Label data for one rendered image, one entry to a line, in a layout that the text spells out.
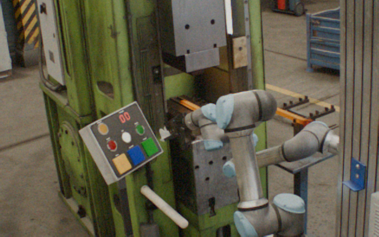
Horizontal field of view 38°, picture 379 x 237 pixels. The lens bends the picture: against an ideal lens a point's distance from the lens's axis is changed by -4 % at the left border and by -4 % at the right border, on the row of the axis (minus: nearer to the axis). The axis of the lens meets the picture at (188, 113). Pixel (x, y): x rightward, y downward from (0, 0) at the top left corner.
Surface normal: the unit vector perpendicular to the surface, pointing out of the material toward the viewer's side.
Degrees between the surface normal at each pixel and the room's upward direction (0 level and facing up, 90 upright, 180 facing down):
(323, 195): 0
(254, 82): 90
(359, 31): 90
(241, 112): 70
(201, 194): 90
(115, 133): 60
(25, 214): 0
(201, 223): 90
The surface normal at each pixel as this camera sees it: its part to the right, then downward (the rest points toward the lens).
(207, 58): 0.50, 0.28
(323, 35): -0.74, 0.29
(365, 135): -0.93, 0.20
